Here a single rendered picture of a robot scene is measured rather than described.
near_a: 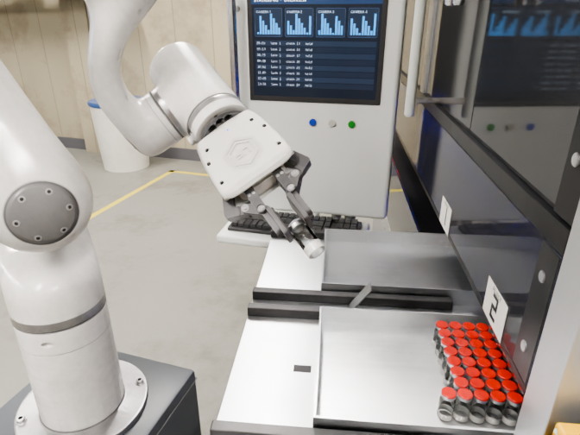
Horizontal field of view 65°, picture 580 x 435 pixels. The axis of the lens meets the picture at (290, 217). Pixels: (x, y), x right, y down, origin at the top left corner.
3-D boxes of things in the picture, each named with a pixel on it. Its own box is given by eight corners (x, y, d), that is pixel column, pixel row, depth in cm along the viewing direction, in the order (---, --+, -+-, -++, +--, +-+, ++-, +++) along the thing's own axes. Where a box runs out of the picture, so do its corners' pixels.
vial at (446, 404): (450, 410, 67) (455, 387, 65) (453, 422, 65) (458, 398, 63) (435, 409, 68) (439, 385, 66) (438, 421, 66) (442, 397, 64)
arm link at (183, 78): (170, 123, 57) (230, 81, 58) (130, 66, 63) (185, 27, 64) (198, 157, 65) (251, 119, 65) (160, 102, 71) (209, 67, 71)
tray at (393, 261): (459, 246, 115) (461, 234, 114) (490, 306, 91) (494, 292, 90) (324, 240, 118) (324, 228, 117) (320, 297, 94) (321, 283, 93)
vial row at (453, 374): (444, 341, 81) (447, 320, 80) (469, 423, 65) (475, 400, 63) (431, 340, 82) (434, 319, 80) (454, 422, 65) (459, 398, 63)
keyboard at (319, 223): (362, 224, 145) (362, 217, 144) (356, 244, 132) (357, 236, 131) (242, 212, 153) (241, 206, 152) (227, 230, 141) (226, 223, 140)
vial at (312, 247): (327, 250, 51) (305, 223, 53) (324, 243, 49) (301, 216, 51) (311, 262, 51) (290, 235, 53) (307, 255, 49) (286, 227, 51)
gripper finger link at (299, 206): (272, 179, 54) (304, 219, 50) (294, 163, 54) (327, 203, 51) (279, 191, 56) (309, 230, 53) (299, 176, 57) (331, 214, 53)
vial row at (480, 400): (457, 342, 81) (460, 321, 79) (486, 425, 65) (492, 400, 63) (444, 341, 81) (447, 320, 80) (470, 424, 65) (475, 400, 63)
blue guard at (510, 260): (384, 103, 232) (387, 66, 225) (531, 387, 56) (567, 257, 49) (383, 103, 232) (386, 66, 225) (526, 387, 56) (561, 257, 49)
